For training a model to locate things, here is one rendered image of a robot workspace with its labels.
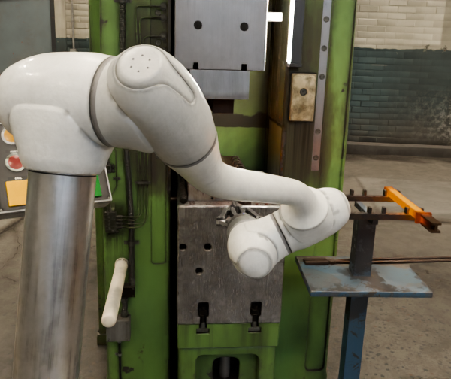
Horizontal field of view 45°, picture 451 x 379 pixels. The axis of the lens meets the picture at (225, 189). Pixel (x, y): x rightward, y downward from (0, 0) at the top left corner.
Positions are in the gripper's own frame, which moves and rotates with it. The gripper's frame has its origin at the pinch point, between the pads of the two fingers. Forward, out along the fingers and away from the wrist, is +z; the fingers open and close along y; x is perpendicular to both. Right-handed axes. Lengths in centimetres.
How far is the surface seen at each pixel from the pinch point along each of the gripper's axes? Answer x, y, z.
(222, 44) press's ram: 45, -2, 35
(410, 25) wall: 78, 297, 582
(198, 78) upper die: 33.9, -9.5, 34.8
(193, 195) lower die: -6.1, -10.6, 34.8
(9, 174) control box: 6, -66, 12
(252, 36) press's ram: 48, 8, 35
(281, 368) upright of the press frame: -85, 28, 49
